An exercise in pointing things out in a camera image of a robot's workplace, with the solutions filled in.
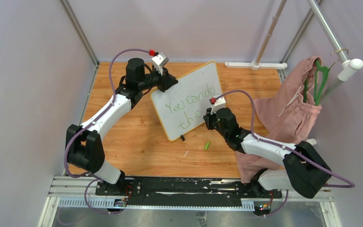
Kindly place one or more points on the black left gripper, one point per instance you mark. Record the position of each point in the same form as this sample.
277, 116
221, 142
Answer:
166, 81

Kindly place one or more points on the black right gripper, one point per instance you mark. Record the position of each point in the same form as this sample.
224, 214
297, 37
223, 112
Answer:
208, 117

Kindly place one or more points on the green marker cap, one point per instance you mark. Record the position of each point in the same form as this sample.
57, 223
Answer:
206, 145

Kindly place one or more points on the yellow framed whiteboard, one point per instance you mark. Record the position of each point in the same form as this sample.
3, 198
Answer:
180, 109

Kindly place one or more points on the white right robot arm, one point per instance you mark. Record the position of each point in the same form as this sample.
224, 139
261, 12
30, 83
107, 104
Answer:
302, 165

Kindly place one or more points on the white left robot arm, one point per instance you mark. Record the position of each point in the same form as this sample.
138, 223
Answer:
84, 143

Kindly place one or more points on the white rack base foot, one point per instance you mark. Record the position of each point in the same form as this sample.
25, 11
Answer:
256, 66

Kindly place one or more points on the pink cloth garment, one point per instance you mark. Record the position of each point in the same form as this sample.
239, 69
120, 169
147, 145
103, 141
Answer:
291, 113

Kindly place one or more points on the green clothes hanger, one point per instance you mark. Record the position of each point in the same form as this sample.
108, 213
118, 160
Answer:
320, 74

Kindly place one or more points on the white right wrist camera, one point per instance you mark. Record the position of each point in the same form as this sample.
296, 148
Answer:
217, 103

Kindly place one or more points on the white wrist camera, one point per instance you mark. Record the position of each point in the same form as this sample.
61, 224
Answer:
217, 103
159, 60

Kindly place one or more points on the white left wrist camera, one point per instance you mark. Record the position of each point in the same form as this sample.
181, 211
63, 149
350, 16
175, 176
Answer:
159, 60

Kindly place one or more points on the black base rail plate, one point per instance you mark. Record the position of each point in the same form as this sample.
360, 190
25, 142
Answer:
184, 192

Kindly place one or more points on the silver clothes rail pole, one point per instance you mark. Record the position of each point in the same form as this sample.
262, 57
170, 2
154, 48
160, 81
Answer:
349, 66

